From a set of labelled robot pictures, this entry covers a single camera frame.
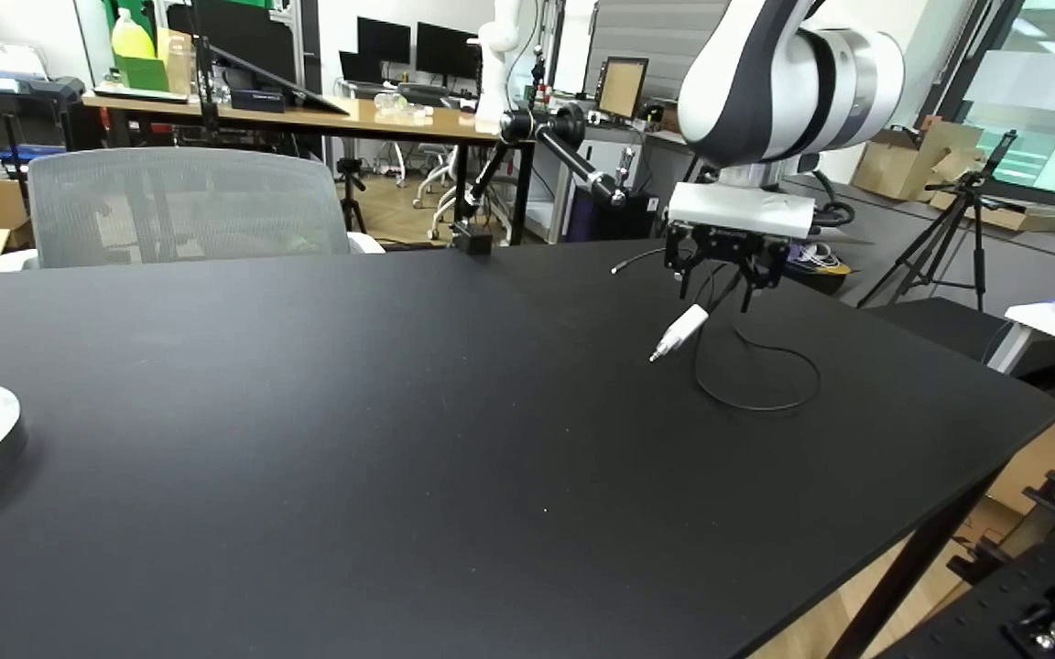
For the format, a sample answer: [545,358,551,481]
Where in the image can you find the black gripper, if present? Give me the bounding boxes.
[665,228,789,317]

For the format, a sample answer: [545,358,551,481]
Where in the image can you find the black charger cable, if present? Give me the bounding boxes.
[607,247,828,417]

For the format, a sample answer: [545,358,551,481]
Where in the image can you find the grey drawer cabinet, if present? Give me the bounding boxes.
[524,122,686,250]

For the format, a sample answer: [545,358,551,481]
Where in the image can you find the tall black tripod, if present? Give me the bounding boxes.
[853,124,1026,314]

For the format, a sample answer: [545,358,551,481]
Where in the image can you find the black table leg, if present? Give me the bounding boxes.
[819,486,990,659]

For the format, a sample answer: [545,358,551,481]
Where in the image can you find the black computer monitor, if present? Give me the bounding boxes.
[409,18,486,88]
[352,15,416,74]

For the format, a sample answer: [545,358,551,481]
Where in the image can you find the small black tripod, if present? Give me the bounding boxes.
[325,154,374,237]

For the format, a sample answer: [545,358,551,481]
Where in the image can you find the black perforated breadboard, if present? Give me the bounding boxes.
[871,470,1055,659]

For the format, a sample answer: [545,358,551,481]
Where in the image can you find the wooden desk with black legs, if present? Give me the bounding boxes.
[79,88,545,250]

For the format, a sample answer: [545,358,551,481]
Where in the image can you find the black display panel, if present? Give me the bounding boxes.
[166,0,313,88]

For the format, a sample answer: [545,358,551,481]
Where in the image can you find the grey mesh chair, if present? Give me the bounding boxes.
[22,144,360,271]

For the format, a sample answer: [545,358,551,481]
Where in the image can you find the green poster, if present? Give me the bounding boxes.
[101,0,176,99]

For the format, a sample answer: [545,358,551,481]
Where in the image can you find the black storage crate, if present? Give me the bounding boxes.
[0,71,89,160]

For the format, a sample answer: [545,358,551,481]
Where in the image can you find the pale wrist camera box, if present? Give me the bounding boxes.
[662,181,819,247]

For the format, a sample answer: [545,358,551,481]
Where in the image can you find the wooden picture frame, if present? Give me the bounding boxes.
[593,54,654,124]

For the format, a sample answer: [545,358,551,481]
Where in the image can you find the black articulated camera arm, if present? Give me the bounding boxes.
[449,101,630,265]

